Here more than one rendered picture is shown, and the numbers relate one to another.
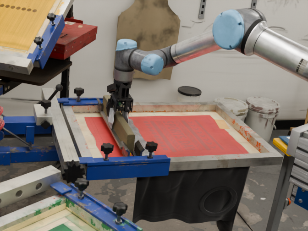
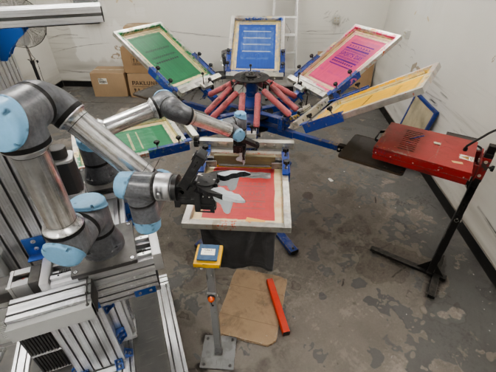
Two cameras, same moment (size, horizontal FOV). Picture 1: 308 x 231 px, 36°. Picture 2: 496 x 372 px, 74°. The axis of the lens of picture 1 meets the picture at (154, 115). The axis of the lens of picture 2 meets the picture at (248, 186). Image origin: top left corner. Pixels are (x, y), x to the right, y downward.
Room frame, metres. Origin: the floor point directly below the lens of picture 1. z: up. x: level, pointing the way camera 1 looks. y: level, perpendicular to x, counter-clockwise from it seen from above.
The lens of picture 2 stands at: (2.55, -1.54, 2.17)
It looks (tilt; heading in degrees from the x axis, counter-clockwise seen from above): 36 degrees down; 115
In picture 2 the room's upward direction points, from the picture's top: straight up
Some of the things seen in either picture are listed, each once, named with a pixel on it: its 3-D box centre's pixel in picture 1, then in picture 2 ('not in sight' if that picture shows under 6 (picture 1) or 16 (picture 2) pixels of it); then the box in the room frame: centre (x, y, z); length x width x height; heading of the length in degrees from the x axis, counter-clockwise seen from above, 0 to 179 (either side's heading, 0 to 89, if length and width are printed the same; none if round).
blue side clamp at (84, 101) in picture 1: (95, 106); (285, 164); (2.00, 0.27, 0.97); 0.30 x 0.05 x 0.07; 111
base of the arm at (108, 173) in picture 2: not in sight; (99, 167); (1.35, -0.64, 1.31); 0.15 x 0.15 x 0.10
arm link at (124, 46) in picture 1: (126, 55); (240, 120); (1.73, 0.13, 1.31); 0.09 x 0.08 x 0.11; 54
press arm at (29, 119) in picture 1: (27, 125); not in sight; (1.63, 0.47, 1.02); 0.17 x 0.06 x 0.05; 111
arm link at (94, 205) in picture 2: not in sight; (90, 214); (1.70, -0.99, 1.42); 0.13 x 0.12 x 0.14; 110
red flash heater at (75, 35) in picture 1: (47, 35); (426, 150); (2.85, 0.71, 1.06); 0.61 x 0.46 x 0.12; 171
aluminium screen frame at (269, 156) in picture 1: (164, 131); (241, 184); (1.83, -0.05, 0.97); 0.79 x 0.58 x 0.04; 111
